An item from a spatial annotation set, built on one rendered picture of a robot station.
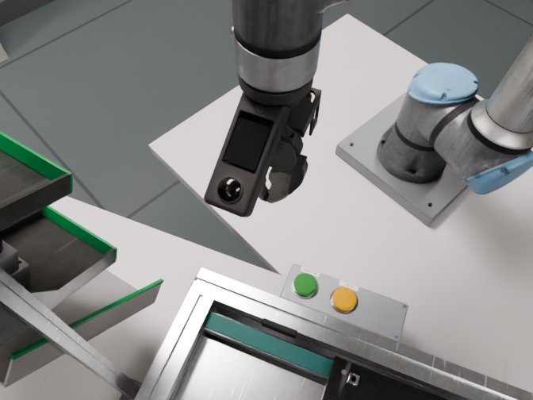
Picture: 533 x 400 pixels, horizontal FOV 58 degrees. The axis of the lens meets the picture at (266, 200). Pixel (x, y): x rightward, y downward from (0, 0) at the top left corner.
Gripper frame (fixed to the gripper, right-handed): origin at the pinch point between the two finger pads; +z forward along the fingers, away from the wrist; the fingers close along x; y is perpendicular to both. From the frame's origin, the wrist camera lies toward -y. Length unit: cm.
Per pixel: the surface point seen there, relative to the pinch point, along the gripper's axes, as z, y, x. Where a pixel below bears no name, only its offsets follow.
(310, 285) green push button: 25.6, 1.8, -7.5
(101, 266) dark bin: 2.2, -14.9, 15.4
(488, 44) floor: 122, 207, -47
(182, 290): 36.9, -3.9, 15.7
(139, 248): 36.9, 0.9, 28.1
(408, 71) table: 37, 72, -11
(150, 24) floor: 123, 155, 131
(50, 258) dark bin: 1.9, -16.4, 21.6
